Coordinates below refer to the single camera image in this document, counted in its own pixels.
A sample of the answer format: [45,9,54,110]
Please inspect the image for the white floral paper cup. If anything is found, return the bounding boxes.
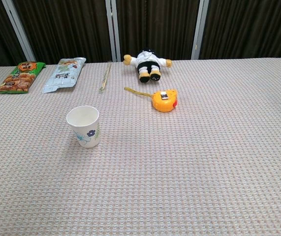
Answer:
[66,105,100,149]

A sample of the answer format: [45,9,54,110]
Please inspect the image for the orange tape measure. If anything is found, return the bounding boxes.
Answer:
[124,87,179,113]

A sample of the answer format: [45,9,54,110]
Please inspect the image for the checkered woven tablecloth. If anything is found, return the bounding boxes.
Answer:
[0,58,281,236]

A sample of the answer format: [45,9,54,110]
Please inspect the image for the wrapped disposable chopsticks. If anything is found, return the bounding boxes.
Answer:
[99,62,112,93]

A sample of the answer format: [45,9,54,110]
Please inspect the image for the plush toy in white coat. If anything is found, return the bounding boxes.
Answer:
[123,47,173,83]

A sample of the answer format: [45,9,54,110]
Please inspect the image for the white silver snack bag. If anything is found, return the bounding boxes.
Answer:
[42,57,87,94]

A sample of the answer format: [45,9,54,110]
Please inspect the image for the dark brown curtain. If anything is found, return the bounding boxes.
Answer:
[0,0,281,70]

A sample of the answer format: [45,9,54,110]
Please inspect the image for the green orange snack bag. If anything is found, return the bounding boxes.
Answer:
[0,61,46,94]

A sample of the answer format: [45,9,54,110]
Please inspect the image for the grey metal frame post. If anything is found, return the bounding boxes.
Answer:
[105,0,121,62]
[190,0,210,60]
[1,0,36,62]

